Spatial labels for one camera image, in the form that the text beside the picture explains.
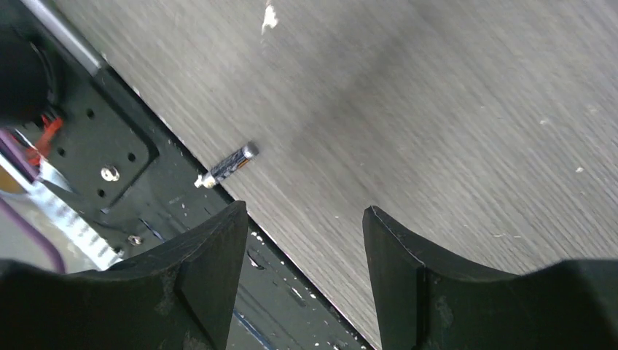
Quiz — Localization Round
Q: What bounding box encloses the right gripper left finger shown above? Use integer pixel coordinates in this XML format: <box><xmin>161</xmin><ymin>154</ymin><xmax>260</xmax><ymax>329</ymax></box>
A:
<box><xmin>1</xmin><ymin>201</ymin><xmax>248</xmax><ymax>349</ymax></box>

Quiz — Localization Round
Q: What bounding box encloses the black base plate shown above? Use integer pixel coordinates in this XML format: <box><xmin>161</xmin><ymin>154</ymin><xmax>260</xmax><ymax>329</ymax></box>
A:
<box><xmin>0</xmin><ymin>0</ymin><xmax>375</xmax><ymax>350</ymax></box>

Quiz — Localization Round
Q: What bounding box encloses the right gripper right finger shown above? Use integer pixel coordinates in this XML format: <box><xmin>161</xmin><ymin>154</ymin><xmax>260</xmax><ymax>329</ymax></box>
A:
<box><xmin>362</xmin><ymin>206</ymin><xmax>617</xmax><ymax>349</ymax></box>

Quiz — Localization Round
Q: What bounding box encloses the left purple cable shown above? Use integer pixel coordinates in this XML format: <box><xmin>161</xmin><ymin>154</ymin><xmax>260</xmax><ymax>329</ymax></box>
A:
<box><xmin>0</xmin><ymin>129</ymin><xmax>66</xmax><ymax>274</ymax></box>

